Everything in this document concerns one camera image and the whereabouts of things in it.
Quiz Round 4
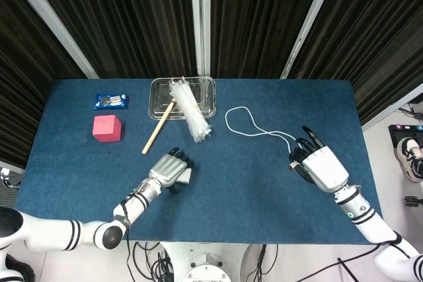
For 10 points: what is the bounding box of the black cable bundle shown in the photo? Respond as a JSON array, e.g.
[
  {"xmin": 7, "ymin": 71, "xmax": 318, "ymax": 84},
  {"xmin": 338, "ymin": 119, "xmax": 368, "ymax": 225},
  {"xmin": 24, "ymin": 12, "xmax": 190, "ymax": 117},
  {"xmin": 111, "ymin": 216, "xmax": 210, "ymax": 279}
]
[
  {"xmin": 244, "ymin": 244, "xmax": 280, "ymax": 282},
  {"xmin": 127, "ymin": 241, "xmax": 174, "ymax": 282}
]

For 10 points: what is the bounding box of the bundle of clear straws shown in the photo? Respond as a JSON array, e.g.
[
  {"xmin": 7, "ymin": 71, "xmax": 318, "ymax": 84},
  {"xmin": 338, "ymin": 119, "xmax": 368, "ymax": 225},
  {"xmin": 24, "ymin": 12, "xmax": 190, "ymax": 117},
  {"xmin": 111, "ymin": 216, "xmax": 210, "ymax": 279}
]
[{"xmin": 169, "ymin": 77, "xmax": 213, "ymax": 144}]

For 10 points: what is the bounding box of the blue table cloth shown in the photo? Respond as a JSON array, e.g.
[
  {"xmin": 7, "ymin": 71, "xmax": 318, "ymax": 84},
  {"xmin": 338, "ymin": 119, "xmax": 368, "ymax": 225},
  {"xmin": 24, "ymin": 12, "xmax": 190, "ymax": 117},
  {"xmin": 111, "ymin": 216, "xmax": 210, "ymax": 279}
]
[{"xmin": 15, "ymin": 79, "xmax": 389, "ymax": 246}]

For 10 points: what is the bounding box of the pink cube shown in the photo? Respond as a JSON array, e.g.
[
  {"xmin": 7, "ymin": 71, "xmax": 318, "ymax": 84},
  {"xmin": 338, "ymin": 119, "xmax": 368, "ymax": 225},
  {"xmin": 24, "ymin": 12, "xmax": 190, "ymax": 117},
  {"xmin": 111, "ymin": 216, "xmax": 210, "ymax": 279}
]
[{"xmin": 91, "ymin": 114, "xmax": 123, "ymax": 144}]

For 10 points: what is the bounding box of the shiny rectangular tray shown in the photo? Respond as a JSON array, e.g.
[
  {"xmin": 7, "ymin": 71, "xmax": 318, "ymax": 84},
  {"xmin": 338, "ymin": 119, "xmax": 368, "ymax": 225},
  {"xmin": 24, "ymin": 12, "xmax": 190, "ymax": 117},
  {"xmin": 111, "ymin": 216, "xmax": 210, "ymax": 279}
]
[{"xmin": 147, "ymin": 76, "xmax": 217, "ymax": 121}]

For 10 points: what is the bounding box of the black and white sneaker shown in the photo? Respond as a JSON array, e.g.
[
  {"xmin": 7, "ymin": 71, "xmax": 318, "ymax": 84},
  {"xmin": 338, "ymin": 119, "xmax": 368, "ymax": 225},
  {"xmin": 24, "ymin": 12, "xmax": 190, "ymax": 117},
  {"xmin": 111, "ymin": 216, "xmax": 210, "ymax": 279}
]
[{"xmin": 396, "ymin": 137, "xmax": 423, "ymax": 183}]

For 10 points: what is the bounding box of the thin black rod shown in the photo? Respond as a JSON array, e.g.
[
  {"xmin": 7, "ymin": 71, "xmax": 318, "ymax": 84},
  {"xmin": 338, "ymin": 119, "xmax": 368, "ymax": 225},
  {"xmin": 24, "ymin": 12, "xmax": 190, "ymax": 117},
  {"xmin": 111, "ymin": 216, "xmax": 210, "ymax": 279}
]
[{"xmin": 336, "ymin": 257, "xmax": 360, "ymax": 282}]

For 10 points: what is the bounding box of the white USB cable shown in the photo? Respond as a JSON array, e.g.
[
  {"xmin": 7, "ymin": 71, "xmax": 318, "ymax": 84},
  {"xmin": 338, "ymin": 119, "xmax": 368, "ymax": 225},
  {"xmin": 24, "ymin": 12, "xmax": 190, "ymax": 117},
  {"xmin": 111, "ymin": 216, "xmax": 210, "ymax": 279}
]
[{"xmin": 225, "ymin": 106, "xmax": 300, "ymax": 172}]

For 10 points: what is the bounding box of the chrome metal fixture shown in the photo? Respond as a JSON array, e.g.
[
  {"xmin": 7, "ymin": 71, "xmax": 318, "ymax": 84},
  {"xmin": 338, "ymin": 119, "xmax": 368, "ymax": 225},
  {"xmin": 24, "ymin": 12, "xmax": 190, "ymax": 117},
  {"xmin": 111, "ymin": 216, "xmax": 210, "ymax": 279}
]
[{"xmin": 0, "ymin": 167, "xmax": 21, "ymax": 190}]

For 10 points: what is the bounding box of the wooden stick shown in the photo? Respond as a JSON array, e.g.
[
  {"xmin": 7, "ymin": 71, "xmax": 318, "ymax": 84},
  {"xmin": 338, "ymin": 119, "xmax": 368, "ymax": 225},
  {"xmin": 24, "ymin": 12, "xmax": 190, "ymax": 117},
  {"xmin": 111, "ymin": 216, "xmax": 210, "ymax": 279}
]
[{"xmin": 141, "ymin": 98, "xmax": 176, "ymax": 155}]

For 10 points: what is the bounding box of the white partition frame post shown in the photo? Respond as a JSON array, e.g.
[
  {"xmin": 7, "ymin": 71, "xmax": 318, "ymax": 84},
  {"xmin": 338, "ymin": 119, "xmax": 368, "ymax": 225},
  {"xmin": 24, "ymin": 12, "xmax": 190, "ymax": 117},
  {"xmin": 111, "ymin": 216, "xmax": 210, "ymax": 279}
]
[
  {"xmin": 280, "ymin": 0, "xmax": 344, "ymax": 80},
  {"xmin": 361, "ymin": 92, "xmax": 423, "ymax": 131},
  {"xmin": 189, "ymin": 0, "xmax": 212, "ymax": 78},
  {"xmin": 0, "ymin": 0, "xmax": 100, "ymax": 80}
]

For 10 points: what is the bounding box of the white power adapter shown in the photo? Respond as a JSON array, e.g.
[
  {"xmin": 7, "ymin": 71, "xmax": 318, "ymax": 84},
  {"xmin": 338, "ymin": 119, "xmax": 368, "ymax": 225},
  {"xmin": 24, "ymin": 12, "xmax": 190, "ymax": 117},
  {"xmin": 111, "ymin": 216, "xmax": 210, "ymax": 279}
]
[{"xmin": 176, "ymin": 167, "xmax": 193, "ymax": 185}]

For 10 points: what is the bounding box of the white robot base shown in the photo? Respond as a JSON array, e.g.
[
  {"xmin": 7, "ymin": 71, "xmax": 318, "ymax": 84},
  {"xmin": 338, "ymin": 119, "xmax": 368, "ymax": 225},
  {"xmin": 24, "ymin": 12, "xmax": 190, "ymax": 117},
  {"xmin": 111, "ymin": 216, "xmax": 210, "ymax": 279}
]
[{"xmin": 161, "ymin": 241, "xmax": 255, "ymax": 282}]

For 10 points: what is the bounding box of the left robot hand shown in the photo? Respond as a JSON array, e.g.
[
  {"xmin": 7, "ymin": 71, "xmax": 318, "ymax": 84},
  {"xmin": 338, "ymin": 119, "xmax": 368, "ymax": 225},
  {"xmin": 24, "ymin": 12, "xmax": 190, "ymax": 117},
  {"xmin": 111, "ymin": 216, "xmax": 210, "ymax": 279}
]
[{"xmin": 148, "ymin": 147, "xmax": 195, "ymax": 194}]

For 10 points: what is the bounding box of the black device with coloured buttons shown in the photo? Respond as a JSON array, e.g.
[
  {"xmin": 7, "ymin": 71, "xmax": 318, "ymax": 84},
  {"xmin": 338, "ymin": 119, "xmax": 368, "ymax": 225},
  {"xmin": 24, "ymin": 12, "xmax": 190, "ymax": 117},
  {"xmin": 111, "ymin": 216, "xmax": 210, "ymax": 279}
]
[{"xmin": 388, "ymin": 123, "xmax": 423, "ymax": 147}]

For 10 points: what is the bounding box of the blue cookie packet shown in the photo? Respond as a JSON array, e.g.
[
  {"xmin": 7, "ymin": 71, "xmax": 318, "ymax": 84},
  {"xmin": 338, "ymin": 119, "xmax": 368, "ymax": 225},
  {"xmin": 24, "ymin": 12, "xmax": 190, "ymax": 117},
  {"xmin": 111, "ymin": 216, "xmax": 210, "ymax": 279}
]
[{"xmin": 92, "ymin": 92, "xmax": 130, "ymax": 110}]

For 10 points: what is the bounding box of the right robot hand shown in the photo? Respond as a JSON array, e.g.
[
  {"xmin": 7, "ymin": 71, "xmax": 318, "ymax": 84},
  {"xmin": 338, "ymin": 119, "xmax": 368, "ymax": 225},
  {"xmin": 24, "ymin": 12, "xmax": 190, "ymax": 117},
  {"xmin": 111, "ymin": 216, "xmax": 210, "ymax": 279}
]
[{"xmin": 288, "ymin": 125, "xmax": 350, "ymax": 194}]

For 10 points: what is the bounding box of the dark pleated curtain panel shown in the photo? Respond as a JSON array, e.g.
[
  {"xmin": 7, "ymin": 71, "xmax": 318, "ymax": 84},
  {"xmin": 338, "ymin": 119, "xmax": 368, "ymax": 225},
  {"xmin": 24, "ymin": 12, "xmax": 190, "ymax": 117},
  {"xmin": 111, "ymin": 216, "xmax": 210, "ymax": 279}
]
[
  {"xmin": 22, "ymin": 0, "xmax": 199, "ymax": 80},
  {"xmin": 287, "ymin": 0, "xmax": 423, "ymax": 126},
  {"xmin": 0, "ymin": 0, "xmax": 87, "ymax": 169},
  {"xmin": 210, "ymin": 0, "xmax": 328, "ymax": 80}
]

